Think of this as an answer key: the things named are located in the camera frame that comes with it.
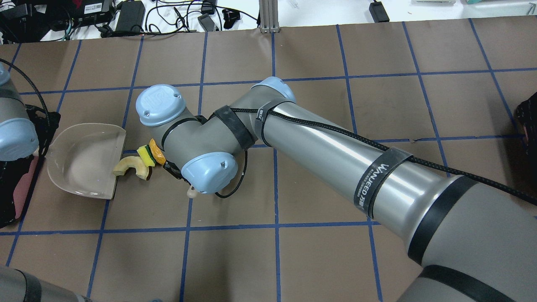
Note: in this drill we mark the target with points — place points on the aluminium frame post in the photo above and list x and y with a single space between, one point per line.
268 16

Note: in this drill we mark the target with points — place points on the beige plastic dustpan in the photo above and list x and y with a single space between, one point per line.
80 160

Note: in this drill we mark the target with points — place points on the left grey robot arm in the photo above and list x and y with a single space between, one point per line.
26 133

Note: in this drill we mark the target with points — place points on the black power brick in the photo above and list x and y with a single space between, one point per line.
131 15

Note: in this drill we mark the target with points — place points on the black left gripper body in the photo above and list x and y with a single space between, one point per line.
16 184

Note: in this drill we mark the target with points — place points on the black power adapter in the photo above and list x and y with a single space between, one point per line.
378 12

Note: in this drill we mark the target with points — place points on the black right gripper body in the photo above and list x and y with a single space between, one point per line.
171 168

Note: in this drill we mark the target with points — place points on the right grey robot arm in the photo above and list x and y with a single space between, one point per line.
473 242

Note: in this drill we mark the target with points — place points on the orange toy food piece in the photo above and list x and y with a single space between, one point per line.
156 153

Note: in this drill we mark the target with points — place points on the yellow green sponge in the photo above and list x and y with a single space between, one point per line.
144 152

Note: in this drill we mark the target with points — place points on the yellow toy trash piece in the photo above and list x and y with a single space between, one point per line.
132 162

